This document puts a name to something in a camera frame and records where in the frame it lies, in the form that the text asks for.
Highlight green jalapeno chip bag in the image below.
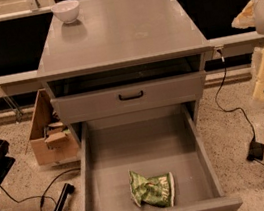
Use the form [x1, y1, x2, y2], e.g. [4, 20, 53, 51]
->
[129, 171, 176, 208]

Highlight grey drawer cabinet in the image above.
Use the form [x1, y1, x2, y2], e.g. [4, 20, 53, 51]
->
[37, 0, 210, 139]

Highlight open grey middle drawer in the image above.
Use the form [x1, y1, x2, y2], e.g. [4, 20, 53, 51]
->
[81, 104, 243, 211]

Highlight closed grey upper drawer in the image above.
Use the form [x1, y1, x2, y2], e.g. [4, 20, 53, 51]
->
[51, 72, 206, 124]

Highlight black power adapter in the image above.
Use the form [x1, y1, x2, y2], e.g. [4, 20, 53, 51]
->
[247, 141, 264, 162]

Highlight white ceramic bowl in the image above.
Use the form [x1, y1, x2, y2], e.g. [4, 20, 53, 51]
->
[51, 0, 80, 24]

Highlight cardboard box with scraps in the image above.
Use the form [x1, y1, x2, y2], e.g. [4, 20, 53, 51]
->
[29, 89, 80, 166]

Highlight black power cable right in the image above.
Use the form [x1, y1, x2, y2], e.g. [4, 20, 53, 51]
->
[206, 41, 264, 211]

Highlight black upper drawer handle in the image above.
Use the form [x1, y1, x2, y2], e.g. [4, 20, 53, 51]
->
[118, 91, 144, 101]

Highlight black floor cable left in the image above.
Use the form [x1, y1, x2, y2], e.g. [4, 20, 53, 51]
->
[0, 166, 88, 211]

